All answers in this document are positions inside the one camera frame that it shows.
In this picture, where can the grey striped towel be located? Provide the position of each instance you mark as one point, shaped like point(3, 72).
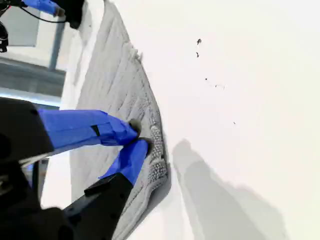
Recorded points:
point(112, 87)

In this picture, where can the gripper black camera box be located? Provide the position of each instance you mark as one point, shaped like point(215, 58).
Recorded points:
point(75, 12)

